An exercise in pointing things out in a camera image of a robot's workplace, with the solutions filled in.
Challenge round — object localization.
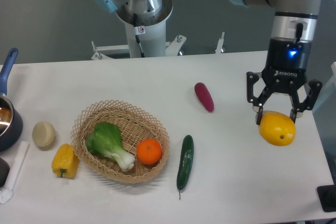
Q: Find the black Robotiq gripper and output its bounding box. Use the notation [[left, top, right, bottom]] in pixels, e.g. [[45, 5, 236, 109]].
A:
[[246, 38, 323, 125]]

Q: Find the yellow mango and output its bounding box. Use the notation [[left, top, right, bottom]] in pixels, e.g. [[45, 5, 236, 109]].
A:
[[258, 111, 296, 146]]

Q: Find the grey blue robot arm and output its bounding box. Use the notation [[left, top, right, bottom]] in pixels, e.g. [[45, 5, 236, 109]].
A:
[[94, 0, 322, 123]]

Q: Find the woven wicker basket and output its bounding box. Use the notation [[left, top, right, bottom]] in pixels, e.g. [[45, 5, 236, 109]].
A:
[[71, 100, 170, 184]]

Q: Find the purple sweet potato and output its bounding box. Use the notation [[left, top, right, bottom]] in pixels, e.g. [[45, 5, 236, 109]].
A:
[[194, 82, 215, 113]]

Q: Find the black device at edge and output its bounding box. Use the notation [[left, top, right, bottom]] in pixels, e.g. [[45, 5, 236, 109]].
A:
[[317, 185, 336, 212]]

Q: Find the dark green cucumber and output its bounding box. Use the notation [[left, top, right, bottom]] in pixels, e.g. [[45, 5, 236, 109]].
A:
[[176, 135, 194, 199]]

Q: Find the orange tangerine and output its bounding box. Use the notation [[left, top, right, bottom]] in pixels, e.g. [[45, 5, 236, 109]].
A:
[[136, 138, 162, 165]]

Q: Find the green bok choy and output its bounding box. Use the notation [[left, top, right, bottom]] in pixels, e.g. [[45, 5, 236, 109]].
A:
[[86, 122, 135, 172]]

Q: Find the yellow bell pepper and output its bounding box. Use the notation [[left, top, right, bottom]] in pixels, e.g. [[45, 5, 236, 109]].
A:
[[51, 144, 79, 179]]

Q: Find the beige round potato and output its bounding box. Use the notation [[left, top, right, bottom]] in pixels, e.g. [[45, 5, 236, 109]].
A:
[[32, 121, 56, 151]]

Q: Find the dark blue saucepan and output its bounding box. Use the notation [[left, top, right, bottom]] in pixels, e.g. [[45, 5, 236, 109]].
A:
[[1, 48, 23, 152]]

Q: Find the dark round object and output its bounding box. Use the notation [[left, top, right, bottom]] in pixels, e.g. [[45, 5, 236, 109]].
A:
[[0, 158, 10, 187]]

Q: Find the white rolled paper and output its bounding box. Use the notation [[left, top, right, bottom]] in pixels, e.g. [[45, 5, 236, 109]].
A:
[[1, 141, 29, 205]]

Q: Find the white metal frame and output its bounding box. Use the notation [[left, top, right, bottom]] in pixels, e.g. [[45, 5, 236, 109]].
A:
[[312, 62, 335, 113]]

